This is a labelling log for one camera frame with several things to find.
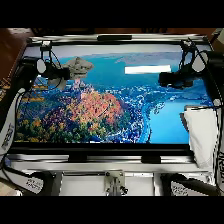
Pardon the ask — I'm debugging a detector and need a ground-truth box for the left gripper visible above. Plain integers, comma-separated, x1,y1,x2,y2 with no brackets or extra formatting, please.
62,56,95,83

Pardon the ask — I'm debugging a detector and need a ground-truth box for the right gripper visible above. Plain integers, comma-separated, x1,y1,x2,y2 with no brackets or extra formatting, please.
157,70,180,90

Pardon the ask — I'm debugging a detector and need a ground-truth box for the light grey garment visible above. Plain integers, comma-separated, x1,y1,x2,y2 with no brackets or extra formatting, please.
180,105,220,171

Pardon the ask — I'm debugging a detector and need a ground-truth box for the black cable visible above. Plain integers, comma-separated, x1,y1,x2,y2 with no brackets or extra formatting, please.
49,49,64,90
178,49,188,74

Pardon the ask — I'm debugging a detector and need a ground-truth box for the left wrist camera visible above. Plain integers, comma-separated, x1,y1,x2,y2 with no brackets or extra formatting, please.
39,40,54,63

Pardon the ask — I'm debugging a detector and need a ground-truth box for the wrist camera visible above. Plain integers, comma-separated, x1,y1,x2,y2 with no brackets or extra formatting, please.
39,40,54,63
179,38,197,68

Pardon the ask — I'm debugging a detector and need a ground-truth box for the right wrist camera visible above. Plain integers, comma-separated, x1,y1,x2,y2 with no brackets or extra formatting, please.
179,38,197,68

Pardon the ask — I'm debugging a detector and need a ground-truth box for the silver frame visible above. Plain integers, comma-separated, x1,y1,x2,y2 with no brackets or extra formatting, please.
5,32,218,197

